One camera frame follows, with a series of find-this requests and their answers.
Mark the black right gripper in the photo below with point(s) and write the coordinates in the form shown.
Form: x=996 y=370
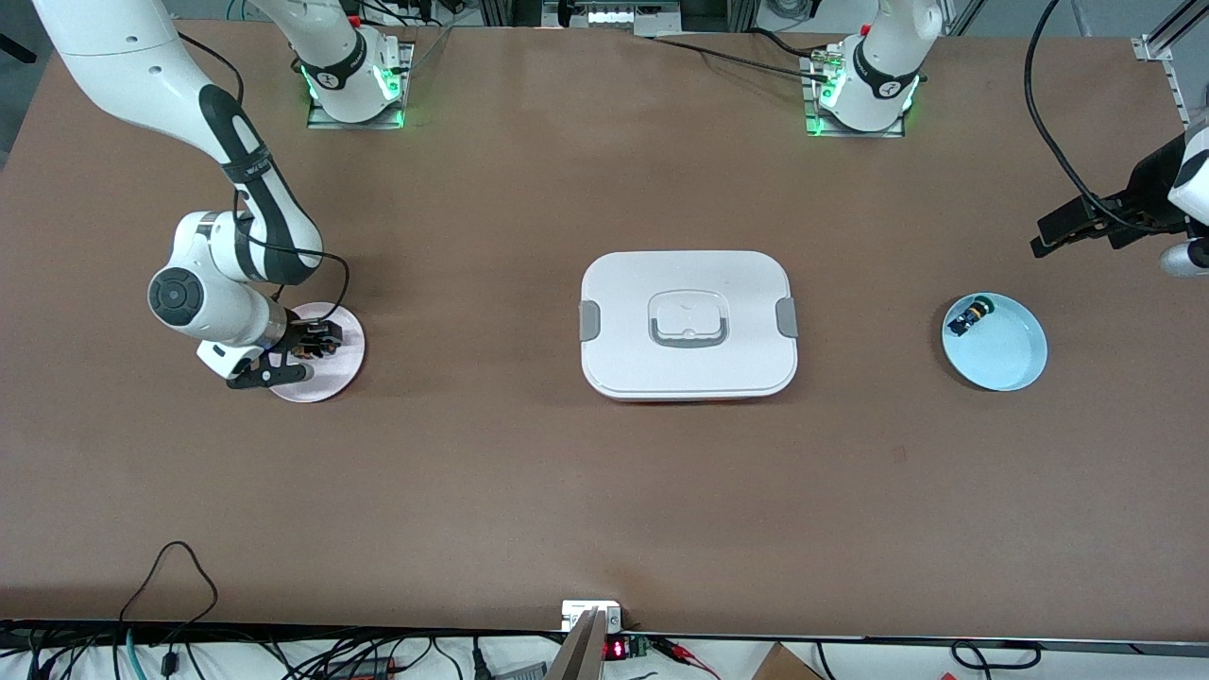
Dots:
x=300 y=335

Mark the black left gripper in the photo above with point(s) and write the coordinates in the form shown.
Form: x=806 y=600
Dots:
x=1149 y=190

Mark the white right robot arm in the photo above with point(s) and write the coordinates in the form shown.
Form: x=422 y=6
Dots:
x=113 y=47

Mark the white lidded plastic box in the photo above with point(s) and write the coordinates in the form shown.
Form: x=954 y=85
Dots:
x=689 y=364

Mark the pink round plate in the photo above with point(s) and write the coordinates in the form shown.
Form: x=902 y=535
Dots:
x=332 y=376

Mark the light blue round plate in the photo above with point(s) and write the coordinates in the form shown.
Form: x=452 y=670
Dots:
x=1006 y=354

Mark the black power adapter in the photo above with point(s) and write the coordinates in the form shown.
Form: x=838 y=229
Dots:
x=364 y=669

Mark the aluminium profile bar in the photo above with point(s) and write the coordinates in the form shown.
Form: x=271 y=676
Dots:
x=576 y=652

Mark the red LED display module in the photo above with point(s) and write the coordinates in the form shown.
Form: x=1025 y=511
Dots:
x=619 y=649

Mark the lit power strip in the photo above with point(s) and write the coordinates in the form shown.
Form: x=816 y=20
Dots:
x=623 y=16

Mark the red and black clip lead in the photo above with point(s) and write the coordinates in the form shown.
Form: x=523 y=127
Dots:
x=685 y=654

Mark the brown cardboard piece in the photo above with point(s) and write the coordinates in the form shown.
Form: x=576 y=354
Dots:
x=784 y=666

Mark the blue switch with green button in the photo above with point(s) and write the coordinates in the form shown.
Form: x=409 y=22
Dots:
x=965 y=319

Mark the aluminium frame with perforated strip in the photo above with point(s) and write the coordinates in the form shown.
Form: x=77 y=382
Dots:
x=1166 y=42

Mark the white metal bracket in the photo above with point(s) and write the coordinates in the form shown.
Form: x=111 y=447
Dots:
x=571 y=612

